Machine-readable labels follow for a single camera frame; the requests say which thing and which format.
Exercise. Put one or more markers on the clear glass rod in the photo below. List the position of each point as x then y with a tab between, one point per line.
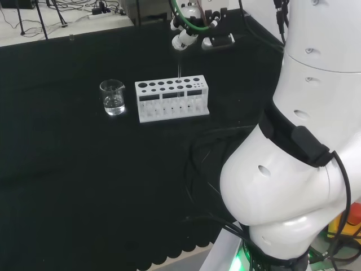
179	73

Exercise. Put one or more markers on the clear cloth clip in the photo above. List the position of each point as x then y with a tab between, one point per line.
72	37

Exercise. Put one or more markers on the black bench cloth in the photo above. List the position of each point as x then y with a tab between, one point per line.
84	169

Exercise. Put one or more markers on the black tripod leg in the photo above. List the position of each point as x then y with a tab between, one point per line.
60	15
41	22
20	19

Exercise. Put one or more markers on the grey cabinet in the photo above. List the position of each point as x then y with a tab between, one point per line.
149	9

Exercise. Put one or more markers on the yellow stop button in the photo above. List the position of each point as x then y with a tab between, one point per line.
354	223

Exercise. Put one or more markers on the white power strip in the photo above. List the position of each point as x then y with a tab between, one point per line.
98	15

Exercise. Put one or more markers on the white test tube rack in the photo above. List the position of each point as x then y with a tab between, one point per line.
172	113

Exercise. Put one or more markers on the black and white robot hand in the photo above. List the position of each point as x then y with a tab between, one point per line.
220	31

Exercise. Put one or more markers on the clear glass beaker with water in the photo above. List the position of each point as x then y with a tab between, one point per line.
112	98

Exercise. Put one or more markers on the black power adapter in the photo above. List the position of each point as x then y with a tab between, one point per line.
98	10

